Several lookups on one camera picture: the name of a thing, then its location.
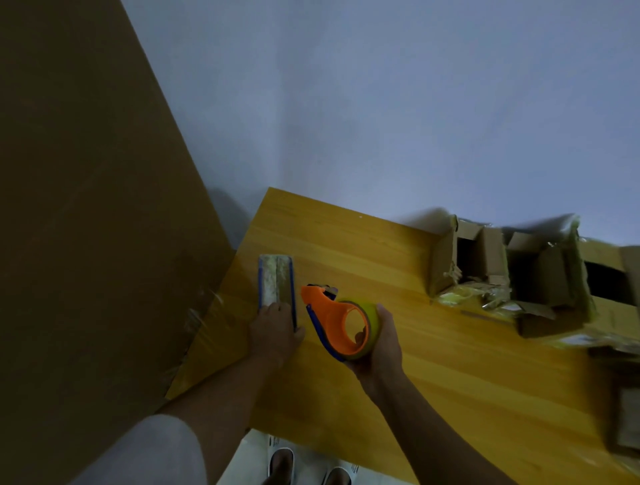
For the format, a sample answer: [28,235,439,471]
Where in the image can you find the person's right forearm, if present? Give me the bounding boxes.
[365,372,519,485]

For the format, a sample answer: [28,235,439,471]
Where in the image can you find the yellow wooden table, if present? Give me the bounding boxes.
[165,187,640,485]

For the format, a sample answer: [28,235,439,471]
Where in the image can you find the person's left hand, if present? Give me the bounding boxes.
[248,301,307,370]

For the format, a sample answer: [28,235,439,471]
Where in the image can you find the person's left forearm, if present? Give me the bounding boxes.
[159,354,281,485]

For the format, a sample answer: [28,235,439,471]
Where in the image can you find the taped cardboard box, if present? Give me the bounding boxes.
[612,387,640,453]

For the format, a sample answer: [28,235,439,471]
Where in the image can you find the person's left white slipper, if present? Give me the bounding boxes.
[267,446,296,485]

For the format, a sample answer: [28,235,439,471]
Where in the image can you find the large brown cardboard sheet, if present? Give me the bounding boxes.
[0,0,236,485]

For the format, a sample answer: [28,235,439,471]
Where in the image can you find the person's right hand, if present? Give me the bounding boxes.
[345,303,405,396]

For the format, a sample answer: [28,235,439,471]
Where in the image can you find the taped box with blue stripe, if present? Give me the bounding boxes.
[257,253,299,333]

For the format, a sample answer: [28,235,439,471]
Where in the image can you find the orange dispenser with yellow tape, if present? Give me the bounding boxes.
[299,283,382,363]

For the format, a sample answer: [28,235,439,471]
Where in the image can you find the person's white shirt sleeve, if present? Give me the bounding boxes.
[69,414,209,485]

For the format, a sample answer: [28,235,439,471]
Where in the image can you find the row of cardboard boxes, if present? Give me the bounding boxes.
[429,215,640,350]

